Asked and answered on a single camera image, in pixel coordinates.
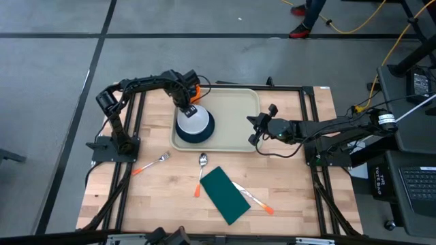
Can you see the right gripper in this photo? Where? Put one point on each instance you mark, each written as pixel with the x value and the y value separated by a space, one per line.
pixel 279 129

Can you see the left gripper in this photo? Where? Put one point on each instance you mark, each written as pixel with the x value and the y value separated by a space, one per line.
pixel 185 88

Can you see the orange plastic mug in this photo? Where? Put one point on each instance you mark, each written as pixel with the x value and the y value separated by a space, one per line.
pixel 197 97

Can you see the white bowl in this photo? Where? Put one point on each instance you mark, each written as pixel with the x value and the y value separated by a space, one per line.
pixel 199 124

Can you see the dark teal plate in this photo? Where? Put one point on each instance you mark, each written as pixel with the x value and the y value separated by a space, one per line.
pixel 195 139

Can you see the dark green cloth napkin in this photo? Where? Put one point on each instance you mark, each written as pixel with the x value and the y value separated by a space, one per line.
pixel 225 195

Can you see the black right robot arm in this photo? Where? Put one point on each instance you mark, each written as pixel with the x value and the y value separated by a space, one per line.
pixel 340 126

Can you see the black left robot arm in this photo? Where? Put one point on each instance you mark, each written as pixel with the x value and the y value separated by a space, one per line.
pixel 143 83

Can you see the beige plastic tray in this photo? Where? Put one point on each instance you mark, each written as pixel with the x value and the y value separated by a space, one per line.
pixel 235 112

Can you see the white paper sheet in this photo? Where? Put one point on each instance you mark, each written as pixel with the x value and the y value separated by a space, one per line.
pixel 359 171

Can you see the person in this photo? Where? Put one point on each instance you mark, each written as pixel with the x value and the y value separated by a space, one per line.
pixel 311 15

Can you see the black tote bag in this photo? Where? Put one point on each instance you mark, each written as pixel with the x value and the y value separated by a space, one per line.
pixel 379 180

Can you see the grey side desk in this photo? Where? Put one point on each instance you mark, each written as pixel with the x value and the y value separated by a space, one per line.
pixel 419 136

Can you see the black power adapter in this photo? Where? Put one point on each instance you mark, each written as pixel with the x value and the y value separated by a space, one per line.
pixel 420 85

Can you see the black caster wheel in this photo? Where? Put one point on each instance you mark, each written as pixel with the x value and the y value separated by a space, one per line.
pixel 390 225

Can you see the black stand legs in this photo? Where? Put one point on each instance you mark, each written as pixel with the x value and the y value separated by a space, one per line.
pixel 413 56

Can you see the black laptop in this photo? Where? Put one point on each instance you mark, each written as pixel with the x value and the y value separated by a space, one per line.
pixel 420 185

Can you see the dark chair base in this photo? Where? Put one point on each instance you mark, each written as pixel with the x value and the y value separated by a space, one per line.
pixel 10 156

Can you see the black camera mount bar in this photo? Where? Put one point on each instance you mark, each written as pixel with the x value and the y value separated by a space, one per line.
pixel 238 240

